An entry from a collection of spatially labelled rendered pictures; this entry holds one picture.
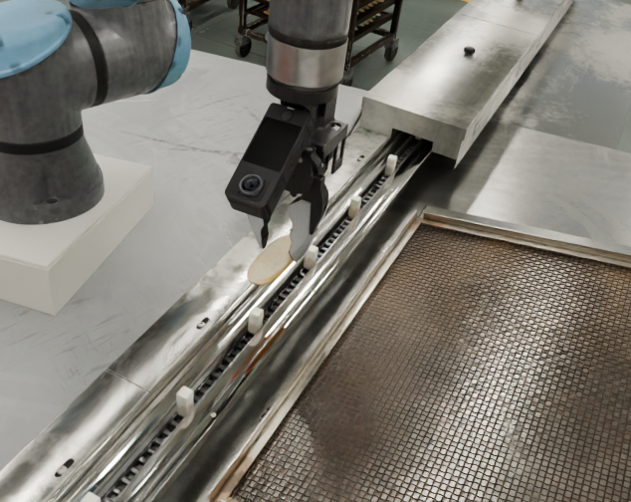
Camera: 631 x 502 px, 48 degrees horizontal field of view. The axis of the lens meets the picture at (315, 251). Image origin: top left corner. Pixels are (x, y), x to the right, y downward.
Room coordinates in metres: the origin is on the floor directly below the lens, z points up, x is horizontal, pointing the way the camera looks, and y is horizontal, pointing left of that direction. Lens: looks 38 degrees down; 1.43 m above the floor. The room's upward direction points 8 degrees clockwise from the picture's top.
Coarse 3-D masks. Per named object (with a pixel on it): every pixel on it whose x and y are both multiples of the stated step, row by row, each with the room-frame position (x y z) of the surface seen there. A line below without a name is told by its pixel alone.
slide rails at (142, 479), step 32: (384, 160) 1.00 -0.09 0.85; (352, 192) 0.89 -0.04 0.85; (384, 192) 0.91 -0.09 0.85; (320, 224) 0.80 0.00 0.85; (352, 224) 0.81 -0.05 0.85; (256, 352) 0.55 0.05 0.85; (192, 384) 0.49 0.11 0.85; (224, 384) 0.49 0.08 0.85; (160, 416) 0.44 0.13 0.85; (192, 416) 0.45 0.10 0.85; (128, 448) 0.40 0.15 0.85; (160, 448) 0.41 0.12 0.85; (96, 480) 0.36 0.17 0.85
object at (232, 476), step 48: (480, 240) 0.74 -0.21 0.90; (528, 240) 0.74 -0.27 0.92; (384, 288) 0.64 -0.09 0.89; (432, 288) 0.64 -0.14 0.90; (576, 288) 0.65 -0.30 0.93; (336, 336) 0.55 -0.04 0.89; (384, 336) 0.55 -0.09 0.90; (480, 336) 0.56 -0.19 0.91; (528, 336) 0.56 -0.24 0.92; (624, 336) 0.56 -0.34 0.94; (288, 384) 0.46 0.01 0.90; (336, 384) 0.48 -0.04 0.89; (480, 384) 0.48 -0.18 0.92; (288, 432) 0.41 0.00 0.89; (336, 432) 0.42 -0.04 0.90; (528, 432) 0.42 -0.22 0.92; (624, 432) 0.43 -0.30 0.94; (240, 480) 0.36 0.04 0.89; (288, 480) 0.36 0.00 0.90; (336, 480) 0.36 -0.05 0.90; (384, 480) 0.36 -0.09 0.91; (528, 480) 0.37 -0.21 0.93; (624, 480) 0.38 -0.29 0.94
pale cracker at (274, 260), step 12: (276, 240) 0.65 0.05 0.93; (288, 240) 0.65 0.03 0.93; (264, 252) 0.63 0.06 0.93; (276, 252) 0.63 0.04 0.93; (288, 252) 0.63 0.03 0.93; (252, 264) 0.60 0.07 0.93; (264, 264) 0.60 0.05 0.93; (276, 264) 0.61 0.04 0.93; (288, 264) 0.61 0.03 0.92; (252, 276) 0.58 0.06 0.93; (264, 276) 0.59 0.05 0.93; (276, 276) 0.59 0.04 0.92
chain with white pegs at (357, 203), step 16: (400, 160) 1.03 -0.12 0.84; (384, 176) 0.97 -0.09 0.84; (368, 192) 0.91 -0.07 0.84; (352, 208) 0.84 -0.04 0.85; (320, 256) 0.75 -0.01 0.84; (288, 288) 0.67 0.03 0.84; (272, 304) 0.64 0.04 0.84; (256, 320) 0.58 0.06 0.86; (224, 368) 0.53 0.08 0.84; (208, 384) 0.50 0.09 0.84; (176, 400) 0.46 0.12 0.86; (192, 400) 0.46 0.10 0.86; (176, 416) 0.45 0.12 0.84; (160, 432) 0.43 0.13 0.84; (144, 448) 0.41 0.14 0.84; (128, 480) 0.37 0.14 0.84; (96, 496) 0.33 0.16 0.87
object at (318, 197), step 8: (320, 176) 0.61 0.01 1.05; (320, 184) 0.61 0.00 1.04; (312, 192) 0.61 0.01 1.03; (320, 192) 0.60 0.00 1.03; (312, 200) 0.61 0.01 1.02; (320, 200) 0.60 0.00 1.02; (312, 208) 0.61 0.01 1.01; (320, 208) 0.60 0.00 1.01; (312, 216) 0.61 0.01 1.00; (320, 216) 0.60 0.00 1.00; (312, 224) 0.61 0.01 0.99; (312, 232) 0.61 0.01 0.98
